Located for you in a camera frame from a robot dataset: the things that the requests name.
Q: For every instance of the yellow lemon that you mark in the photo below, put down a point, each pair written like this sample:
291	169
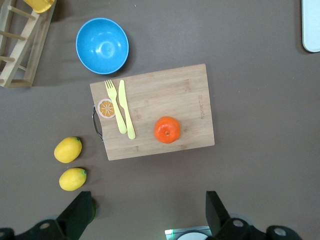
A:
68	150
72	179

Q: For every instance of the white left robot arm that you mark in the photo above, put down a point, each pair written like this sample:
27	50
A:
192	236

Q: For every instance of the wooden mug rack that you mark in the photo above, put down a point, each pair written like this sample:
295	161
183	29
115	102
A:
37	40

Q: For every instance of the yellow plastic fork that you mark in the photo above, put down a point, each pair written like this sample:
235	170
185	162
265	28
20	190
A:
117	112

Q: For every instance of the wooden cutting board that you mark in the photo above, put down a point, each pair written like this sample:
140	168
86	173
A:
160	100

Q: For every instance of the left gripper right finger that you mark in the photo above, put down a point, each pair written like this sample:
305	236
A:
220	222

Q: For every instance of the yellow cup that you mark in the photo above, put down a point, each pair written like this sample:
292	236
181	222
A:
40	6

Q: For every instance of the dark green avocado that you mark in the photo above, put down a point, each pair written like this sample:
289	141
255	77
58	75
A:
94	210

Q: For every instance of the yellow plastic knife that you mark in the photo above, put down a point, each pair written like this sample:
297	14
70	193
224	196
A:
125	110

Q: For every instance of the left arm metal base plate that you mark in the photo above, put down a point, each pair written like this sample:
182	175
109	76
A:
172	231

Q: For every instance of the blue bowl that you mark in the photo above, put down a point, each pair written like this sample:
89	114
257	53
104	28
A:
102	46

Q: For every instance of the orange mandarin fruit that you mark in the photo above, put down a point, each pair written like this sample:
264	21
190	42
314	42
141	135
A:
167	130

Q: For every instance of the beige bear print tray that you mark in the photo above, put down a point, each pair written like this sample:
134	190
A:
311	25

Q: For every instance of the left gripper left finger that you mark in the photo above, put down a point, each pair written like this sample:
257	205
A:
75	217

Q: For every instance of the orange slice sticker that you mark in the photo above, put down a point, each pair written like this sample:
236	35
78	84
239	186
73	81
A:
105	108

